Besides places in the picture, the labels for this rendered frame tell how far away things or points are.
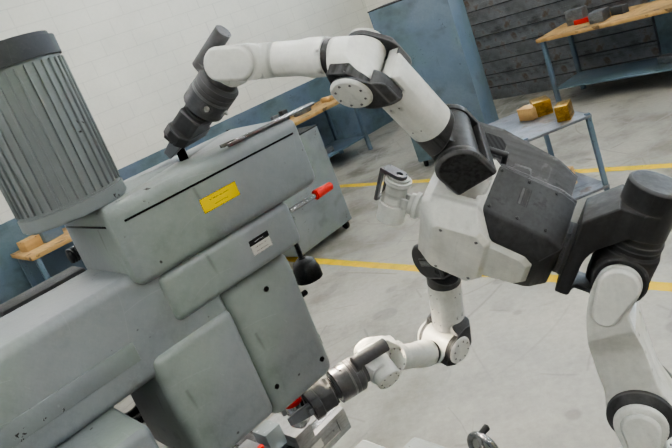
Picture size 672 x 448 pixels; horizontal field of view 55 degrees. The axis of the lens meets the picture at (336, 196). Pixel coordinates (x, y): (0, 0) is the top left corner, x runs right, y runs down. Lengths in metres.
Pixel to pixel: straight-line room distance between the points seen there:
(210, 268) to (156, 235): 0.14
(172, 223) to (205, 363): 0.28
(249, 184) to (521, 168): 0.59
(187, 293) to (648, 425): 1.01
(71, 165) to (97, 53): 7.30
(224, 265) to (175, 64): 7.66
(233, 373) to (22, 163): 0.56
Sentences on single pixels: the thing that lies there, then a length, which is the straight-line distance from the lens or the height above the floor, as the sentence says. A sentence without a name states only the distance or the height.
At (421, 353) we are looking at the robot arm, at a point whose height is 1.18.
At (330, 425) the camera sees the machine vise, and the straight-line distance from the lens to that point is 1.90.
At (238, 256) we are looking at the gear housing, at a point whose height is 1.68.
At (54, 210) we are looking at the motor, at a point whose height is 1.92.
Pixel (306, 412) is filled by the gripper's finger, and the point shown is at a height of 1.24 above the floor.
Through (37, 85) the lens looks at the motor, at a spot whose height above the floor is 2.12.
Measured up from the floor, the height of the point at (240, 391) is 1.44.
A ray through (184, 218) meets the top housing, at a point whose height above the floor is 1.81.
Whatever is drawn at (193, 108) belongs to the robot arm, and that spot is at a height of 1.99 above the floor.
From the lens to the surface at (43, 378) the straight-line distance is 1.22.
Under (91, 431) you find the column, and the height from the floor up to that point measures 1.56.
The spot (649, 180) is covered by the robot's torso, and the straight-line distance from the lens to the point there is 1.43.
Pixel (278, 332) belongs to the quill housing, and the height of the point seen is 1.48.
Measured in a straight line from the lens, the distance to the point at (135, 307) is 1.26.
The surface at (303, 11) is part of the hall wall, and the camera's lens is 10.31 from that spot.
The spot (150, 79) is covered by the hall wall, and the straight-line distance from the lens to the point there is 8.71.
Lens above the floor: 2.07
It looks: 15 degrees down
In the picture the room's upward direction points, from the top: 21 degrees counter-clockwise
